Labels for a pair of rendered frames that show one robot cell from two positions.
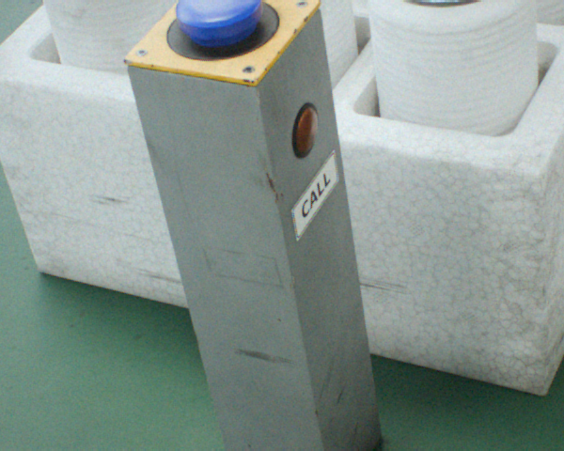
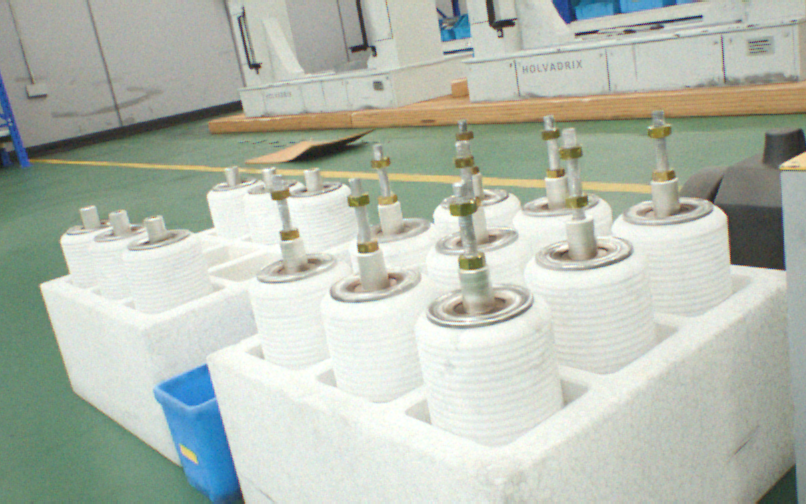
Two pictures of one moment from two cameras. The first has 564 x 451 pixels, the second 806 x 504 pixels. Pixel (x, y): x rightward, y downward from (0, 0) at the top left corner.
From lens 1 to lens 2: 91 cm
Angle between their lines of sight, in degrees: 65
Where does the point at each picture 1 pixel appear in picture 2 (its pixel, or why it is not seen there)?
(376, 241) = (747, 397)
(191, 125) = not seen: outside the picture
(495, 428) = not seen: outside the picture
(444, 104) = (727, 278)
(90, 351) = not seen: outside the picture
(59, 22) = (521, 385)
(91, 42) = (548, 387)
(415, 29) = (718, 227)
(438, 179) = (769, 313)
